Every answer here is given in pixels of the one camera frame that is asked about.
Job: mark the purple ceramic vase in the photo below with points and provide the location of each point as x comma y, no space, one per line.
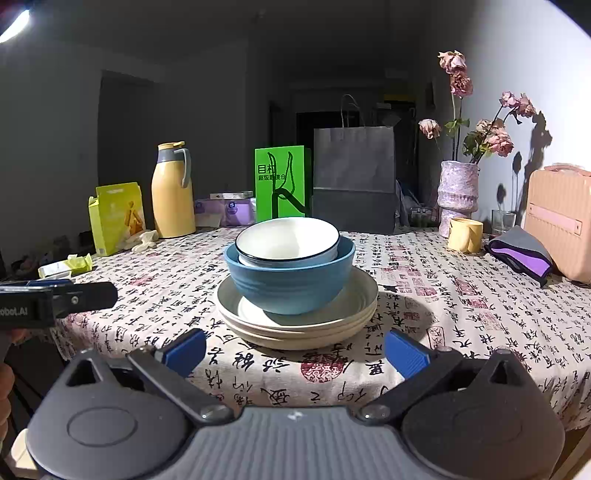
457,194

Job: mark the clear glass cup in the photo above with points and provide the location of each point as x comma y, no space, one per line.
503,224

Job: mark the blue bowl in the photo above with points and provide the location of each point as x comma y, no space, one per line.
291,288

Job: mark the yellow mug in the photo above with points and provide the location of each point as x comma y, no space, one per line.
464,235

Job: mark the dark blue jacket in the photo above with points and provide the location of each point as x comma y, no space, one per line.
406,203

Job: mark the ceiling lamp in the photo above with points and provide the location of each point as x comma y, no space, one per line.
16,25

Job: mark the white flat box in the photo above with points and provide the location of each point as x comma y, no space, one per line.
231,195

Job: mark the pink ribbed case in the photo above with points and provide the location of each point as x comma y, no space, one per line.
561,226

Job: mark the calligraphy print tablecloth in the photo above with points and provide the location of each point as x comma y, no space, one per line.
438,314

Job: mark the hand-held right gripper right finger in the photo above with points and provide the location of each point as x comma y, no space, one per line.
406,355

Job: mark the person's left hand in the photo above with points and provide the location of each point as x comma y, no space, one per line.
7,387

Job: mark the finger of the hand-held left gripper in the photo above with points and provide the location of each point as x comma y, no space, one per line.
41,284
87,297

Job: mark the dried pink roses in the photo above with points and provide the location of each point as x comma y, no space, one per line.
494,138

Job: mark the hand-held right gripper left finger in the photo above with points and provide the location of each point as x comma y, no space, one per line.
184,353

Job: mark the yellow-green snack box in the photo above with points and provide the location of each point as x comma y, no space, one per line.
115,217

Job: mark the grey purple cloth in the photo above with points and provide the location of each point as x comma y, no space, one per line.
521,251

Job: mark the green white snack wrapper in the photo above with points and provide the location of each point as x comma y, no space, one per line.
64,266

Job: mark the yellow thermos jug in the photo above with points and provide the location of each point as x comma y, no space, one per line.
173,198

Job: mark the black paper bag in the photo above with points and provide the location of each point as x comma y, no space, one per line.
355,184

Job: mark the dark door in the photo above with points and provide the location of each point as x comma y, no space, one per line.
124,129

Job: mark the green paper bag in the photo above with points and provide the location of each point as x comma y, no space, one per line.
281,184

